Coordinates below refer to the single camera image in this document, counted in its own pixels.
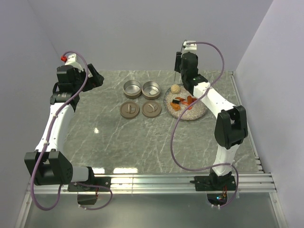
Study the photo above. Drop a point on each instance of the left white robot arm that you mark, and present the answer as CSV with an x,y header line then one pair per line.
x,y
47,164

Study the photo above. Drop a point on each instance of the left brown lid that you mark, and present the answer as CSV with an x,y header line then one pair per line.
x,y
129,110

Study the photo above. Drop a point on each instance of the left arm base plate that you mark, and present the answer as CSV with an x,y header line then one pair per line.
x,y
99,184

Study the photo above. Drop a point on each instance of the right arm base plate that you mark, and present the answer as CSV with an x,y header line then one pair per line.
x,y
214,183

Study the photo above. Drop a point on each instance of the aluminium rail frame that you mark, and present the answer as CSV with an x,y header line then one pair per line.
x,y
148,189

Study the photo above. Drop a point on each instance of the beige steamed bun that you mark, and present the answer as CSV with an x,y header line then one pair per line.
x,y
175,89

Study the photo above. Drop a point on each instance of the right steel lunch container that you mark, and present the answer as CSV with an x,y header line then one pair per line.
x,y
147,87

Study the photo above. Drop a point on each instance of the left steel lunch container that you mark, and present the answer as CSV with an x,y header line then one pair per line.
x,y
132,89

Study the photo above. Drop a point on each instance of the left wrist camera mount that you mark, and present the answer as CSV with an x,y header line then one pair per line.
x,y
72,60

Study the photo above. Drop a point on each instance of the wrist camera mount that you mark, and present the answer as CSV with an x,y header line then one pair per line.
x,y
72,60
189,46

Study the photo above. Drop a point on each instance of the right brown lid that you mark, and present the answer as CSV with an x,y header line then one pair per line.
x,y
151,109

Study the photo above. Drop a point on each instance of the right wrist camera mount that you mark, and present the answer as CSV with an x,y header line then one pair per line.
x,y
189,46

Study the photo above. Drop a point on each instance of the steel lunch container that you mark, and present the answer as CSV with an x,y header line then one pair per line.
x,y
132,89
147,87

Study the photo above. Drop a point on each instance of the orange red meat piece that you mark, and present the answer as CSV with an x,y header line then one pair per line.
x,y
190,99

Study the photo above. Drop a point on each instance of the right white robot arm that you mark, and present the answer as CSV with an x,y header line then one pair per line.
x,y
231,120

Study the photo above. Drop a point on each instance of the brown lid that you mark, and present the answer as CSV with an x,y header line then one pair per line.
x,y
129,110
151,109

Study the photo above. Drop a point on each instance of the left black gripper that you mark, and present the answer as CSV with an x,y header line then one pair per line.
x,y
95,81

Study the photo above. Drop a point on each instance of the metal tongs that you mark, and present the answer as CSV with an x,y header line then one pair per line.
x,y
178,60

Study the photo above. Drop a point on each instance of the orange fried nugget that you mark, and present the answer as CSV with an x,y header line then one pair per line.
x,y
176,107

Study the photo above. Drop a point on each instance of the speckled ceramic plate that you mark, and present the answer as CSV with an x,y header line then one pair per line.
x,y
195,112

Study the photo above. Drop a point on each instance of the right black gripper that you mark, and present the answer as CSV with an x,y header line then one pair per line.
x,y
178,60

